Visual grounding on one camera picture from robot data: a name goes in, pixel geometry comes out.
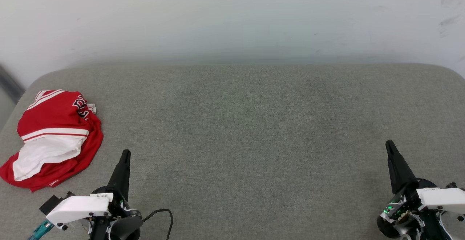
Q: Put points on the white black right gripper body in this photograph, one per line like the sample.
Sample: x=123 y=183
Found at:
x=441 y=198

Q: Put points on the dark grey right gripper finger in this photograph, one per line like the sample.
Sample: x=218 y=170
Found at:
x=399 y=171

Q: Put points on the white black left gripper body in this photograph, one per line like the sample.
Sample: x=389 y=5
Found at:
x=78 y=208

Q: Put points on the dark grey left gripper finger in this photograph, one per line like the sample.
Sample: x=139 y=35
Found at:
x=121 y=174

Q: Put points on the red white basketball jersey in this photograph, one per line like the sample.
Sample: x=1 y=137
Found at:
x=58 y=131

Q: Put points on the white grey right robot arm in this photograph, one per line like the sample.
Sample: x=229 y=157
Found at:
x=434 y=229

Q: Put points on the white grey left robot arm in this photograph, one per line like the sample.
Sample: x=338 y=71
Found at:
x=121 y=229

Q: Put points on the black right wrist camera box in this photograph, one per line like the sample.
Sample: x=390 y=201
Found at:
x=452 y=185

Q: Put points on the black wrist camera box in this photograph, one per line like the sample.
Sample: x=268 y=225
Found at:
x=54 y=203
x=452 y=185

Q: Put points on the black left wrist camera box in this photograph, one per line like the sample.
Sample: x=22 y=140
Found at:
x=54 y=203

